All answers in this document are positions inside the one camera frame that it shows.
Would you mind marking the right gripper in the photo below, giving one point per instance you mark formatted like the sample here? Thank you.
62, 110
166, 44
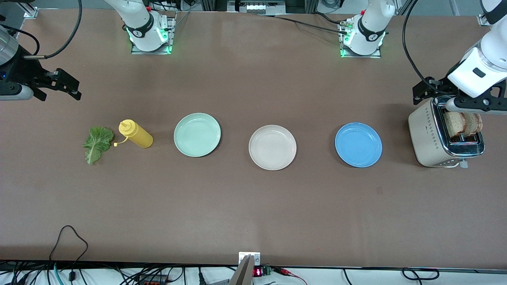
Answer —
24, 71

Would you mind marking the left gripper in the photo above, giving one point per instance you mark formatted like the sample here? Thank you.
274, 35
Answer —
439, 87

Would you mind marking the bread slice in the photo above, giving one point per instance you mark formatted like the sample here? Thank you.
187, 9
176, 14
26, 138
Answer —
453, 123
474, 122

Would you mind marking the green lettuce leaf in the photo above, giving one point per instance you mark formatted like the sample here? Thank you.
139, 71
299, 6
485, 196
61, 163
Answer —
97, 142

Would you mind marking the yellow squeeze bottle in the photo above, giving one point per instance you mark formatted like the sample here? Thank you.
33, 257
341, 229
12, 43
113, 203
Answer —
138, 136

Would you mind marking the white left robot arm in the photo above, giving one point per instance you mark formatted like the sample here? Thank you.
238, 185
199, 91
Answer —
372, 23

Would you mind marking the blue plate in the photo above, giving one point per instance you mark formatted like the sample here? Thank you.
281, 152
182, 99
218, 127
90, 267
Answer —
358, 145

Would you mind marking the light green plate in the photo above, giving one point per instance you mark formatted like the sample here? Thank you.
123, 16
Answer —
197, 134

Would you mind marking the beige plate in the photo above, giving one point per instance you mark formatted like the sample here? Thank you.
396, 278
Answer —
272, 147

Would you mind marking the beige chrome toaster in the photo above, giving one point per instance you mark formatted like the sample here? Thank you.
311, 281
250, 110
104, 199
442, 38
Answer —
425, 134

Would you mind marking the grey equipment box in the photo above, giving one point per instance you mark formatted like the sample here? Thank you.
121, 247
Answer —
253, 7

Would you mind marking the red digit display module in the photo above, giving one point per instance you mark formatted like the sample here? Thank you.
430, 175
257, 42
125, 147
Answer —
257, 272

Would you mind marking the grey metal bar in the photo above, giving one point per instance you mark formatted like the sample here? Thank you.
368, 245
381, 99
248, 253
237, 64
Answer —
242, 275

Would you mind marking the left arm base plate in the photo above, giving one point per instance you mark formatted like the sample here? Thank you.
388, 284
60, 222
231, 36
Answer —
376, 56

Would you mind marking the aluminium corner bracket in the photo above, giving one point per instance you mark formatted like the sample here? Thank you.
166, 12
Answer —
31, 12
484, 20

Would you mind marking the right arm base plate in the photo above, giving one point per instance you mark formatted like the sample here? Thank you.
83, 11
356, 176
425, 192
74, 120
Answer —
150, 52

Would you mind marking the silver mounting bracket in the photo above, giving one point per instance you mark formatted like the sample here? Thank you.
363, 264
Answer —
255, 257

